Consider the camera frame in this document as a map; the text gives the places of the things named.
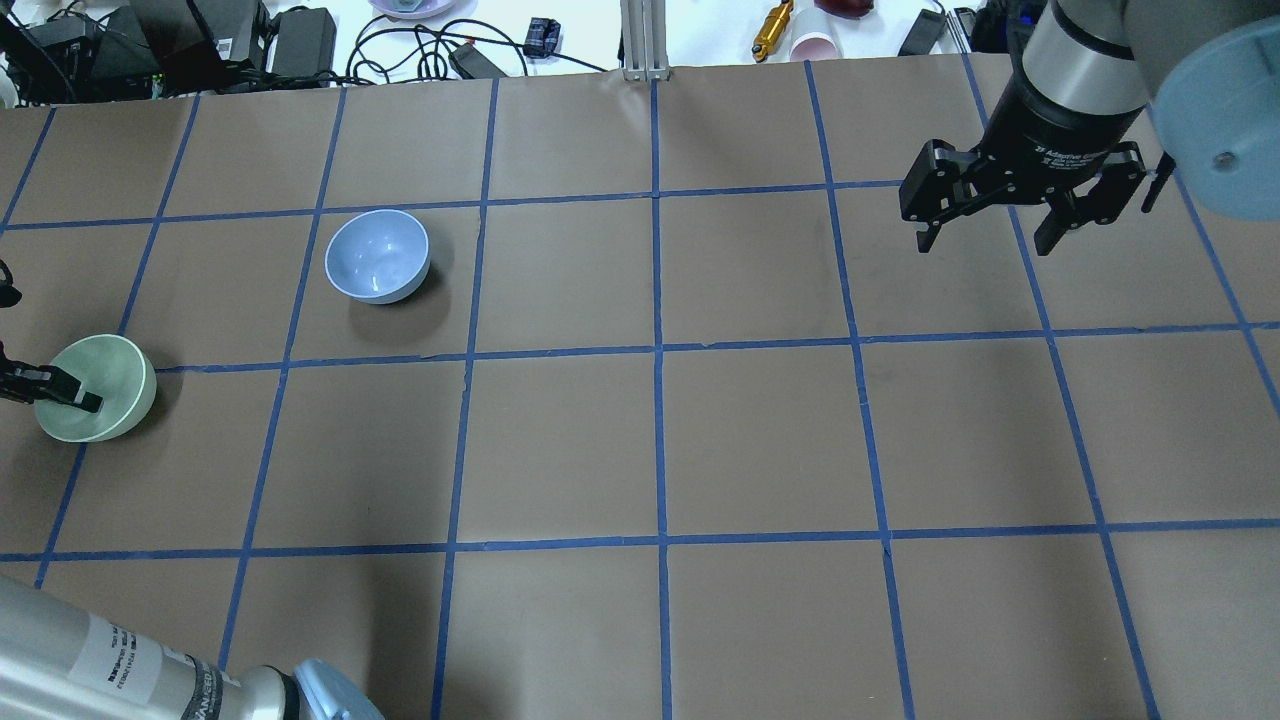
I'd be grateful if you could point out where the black power adapter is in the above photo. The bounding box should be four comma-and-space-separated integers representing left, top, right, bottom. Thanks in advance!
899, 9, 946, 56

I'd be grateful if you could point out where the yellow tool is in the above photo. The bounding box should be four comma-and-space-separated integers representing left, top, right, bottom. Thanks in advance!
750, 0, 794, 64

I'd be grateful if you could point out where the small blue black module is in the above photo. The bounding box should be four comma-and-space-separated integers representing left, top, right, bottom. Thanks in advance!
522, 17, 562, 60

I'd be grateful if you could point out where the green ceramic bowl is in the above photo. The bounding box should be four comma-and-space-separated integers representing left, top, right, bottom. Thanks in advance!
35, 334, 157, 443

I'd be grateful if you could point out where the black laptop stand equipment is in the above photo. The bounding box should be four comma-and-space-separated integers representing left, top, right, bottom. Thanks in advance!
3, 1, 276, 105

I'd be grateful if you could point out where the black power brick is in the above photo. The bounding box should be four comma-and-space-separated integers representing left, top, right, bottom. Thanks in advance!
448, 44, 508, 79

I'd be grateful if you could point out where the black flat device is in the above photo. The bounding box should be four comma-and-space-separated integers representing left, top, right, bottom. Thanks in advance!
270, 6, 337, 88

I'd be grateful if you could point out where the aluminium frame post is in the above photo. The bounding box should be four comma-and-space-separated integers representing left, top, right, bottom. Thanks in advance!
620, 0, 671, 82

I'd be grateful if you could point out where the pink cup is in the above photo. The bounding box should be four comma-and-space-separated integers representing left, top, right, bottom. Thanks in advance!
787, 29, 844, 61

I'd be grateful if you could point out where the purple plate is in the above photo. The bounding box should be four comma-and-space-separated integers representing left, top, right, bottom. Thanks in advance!
367, 0, 457, 20

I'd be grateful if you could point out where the blue ceramic bowl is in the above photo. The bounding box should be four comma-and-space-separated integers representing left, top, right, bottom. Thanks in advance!
324, 209, 431, 305

